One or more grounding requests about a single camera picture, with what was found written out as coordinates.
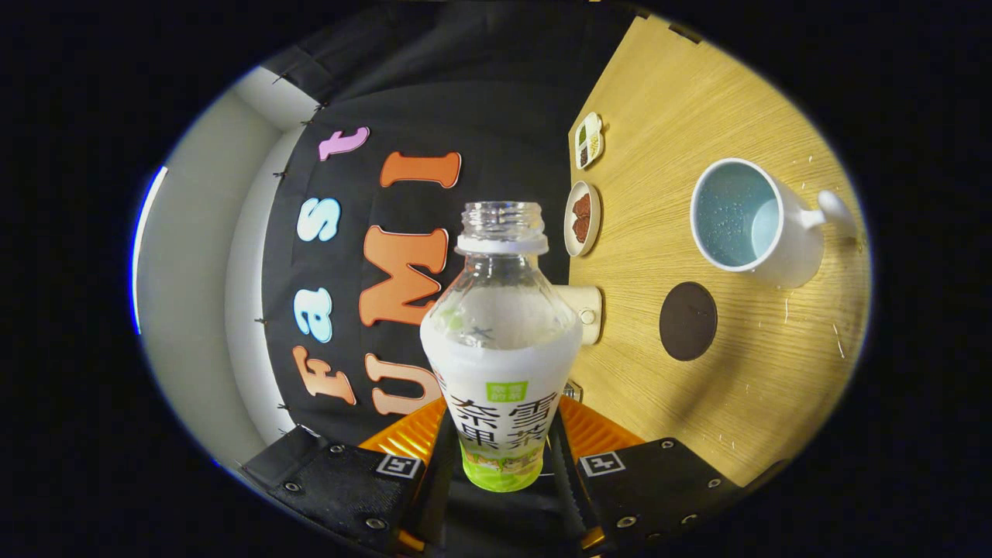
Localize small plate with red food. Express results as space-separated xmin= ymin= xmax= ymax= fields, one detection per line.
xmin=563 ymin=181 xmax=602 ymax=257

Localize dark brown round coaster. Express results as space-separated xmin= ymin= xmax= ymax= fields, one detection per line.
xmin=660 ymin=281 xmax=718 ymax=362

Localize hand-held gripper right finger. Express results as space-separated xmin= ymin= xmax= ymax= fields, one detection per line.
xmin=546 ymin=395 xmax=751 ymax=553

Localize clear juice bottle white label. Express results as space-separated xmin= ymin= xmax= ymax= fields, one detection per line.
xmin=419 ymin=201 xmax=584 ymax=493

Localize black backdrop cloth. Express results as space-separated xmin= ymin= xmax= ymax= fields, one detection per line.
xmin=240 ymin=0 xmax=652 ymax=481

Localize wooden table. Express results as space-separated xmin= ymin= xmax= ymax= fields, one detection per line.
xmin=568 ymin=15 xmax=873 ymax=487

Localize white three-compartment condiment dish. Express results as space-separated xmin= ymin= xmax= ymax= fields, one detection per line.
xmin=575 ymin=112 xmax=605 ymax=170

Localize white cup blue inside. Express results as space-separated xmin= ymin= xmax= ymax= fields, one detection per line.
xmin=690 ymin=158 xmax=859 ymax=289

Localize white toaster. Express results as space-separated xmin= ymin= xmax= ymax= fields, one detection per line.
xmin=554 ymin=285 xmax=604 ymax=346

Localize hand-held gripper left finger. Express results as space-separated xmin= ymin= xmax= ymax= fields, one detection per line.
xmin=240 ymin=398 xmax=460 ymax=556

